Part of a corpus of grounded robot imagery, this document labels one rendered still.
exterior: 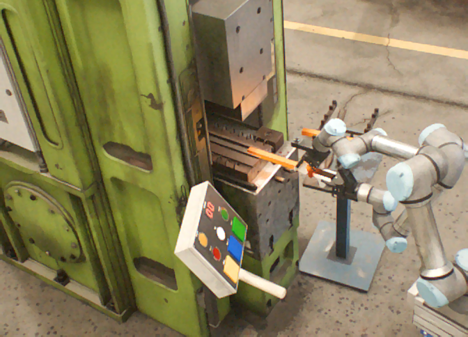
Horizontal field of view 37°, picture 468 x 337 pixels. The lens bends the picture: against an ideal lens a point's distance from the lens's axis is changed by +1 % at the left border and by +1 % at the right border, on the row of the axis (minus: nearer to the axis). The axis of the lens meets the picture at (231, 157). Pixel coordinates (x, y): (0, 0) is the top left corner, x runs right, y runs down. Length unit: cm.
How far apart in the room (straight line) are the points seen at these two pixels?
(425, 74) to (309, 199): 154
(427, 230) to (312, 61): 315
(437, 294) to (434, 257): 13
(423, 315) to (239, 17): 136
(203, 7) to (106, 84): 51
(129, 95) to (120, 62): 15
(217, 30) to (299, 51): 306
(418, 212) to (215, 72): 91
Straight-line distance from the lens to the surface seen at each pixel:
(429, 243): 253
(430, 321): 295
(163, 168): 282
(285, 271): 373
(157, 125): 268
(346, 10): 613
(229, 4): 264
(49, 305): 404
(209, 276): 258
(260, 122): 334
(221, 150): 316
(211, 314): 304
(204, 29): 263
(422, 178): 244
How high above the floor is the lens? 303
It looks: 41 degrees down
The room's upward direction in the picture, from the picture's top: 6 degrees counter-clockwise
